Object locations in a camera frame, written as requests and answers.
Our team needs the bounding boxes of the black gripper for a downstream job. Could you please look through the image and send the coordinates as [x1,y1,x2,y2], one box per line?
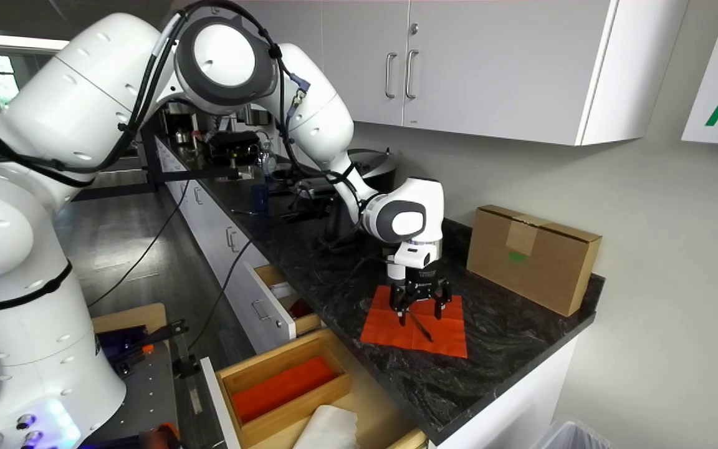
[390,278,454,330]

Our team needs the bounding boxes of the large wooden drawer white front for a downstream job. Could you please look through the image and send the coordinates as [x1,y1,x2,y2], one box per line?
[196,324,432,449]

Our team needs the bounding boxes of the brown cardboard box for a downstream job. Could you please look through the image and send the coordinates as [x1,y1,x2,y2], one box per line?
[463,205,604,319]

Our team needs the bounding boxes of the wooden organizer box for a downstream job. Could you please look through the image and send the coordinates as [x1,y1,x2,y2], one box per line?
[216,345,355,449]

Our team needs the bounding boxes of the square orange paper napkin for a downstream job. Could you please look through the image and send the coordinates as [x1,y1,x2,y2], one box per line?
[360,285,471,362]

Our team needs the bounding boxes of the red object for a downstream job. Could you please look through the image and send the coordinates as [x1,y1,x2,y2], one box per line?
[286,296,318,322]

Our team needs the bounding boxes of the white packets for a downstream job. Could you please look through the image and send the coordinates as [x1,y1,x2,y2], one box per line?
[270,280,297,305]

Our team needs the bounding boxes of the black gooseneck kettle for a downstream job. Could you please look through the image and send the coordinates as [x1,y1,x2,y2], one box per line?
[279,173,355,221]

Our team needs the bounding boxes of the white paper towel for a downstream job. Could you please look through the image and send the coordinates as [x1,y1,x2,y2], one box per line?
[292,403,361,449]

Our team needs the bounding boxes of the clear plastic trash bag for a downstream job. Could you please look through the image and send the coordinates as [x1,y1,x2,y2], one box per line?
[535,420,616,449]

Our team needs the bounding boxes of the white base cabinet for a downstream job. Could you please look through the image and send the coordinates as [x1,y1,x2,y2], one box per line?
[155,134,580,449]

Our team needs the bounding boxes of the ceiling light strip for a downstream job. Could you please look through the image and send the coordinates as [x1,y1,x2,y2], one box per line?
[0,31,69,53]

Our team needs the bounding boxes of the small drawer with metal handle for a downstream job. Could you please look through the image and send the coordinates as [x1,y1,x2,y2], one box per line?
[222,260,321,357]

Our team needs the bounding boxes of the thin black floor cable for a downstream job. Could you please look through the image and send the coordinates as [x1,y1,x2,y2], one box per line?
[185,236,254,357]
[82,178,195,312]

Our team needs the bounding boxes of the orange handled clamp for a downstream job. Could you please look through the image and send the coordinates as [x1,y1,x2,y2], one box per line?
[145,420,186,449]
[98,319,193,360]

